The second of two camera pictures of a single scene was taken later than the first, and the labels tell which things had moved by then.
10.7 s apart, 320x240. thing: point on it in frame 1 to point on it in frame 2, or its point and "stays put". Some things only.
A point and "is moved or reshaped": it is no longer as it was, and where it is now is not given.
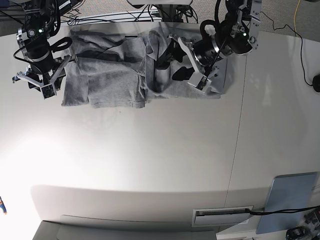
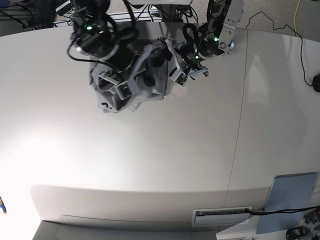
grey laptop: x=288 y=192 stays put
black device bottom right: x=298 y=233 stays put
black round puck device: x=316 y=83 stays put
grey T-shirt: x=125 y=69 is moved or reshaped
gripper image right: x=206 y=53 to x=190 y=55
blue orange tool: x=2 y=205 stays put
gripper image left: x=43 y=63 to x=122 y=61
